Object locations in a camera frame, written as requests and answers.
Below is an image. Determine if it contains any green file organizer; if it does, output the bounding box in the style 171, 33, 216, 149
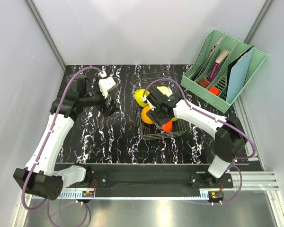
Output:
181, 30, 268, 113

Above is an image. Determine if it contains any purple book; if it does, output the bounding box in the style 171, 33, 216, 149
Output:
208, 49, 230, 83

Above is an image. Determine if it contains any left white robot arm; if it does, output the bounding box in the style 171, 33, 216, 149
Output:
13, 74, 117, 201

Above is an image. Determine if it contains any light blue folder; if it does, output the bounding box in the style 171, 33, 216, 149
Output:
226, 47, 254, 102

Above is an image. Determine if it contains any lime green bowl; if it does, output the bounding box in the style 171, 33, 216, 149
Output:
134, 88, 149, 107

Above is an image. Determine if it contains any wire dish rack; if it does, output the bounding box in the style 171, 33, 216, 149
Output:
132, 71, 189, 140

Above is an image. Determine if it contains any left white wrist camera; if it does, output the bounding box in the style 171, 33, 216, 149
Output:
98, 71, 116, 99

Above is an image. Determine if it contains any black clipboard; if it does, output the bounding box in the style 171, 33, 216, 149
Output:
224, 44, 254, 95

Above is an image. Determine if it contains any orange red box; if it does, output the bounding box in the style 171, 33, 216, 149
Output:
208, 86, 221, 96

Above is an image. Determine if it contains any red brown box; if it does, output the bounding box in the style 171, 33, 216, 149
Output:
198, 79, 210, 88

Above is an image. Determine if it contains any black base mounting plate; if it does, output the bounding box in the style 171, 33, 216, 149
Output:
36, 162, 234, 198

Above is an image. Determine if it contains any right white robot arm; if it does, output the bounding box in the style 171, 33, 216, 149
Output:
142, 88, 247, 188

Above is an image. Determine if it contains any orange bowl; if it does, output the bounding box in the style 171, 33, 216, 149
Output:
161, 120, 173, 133

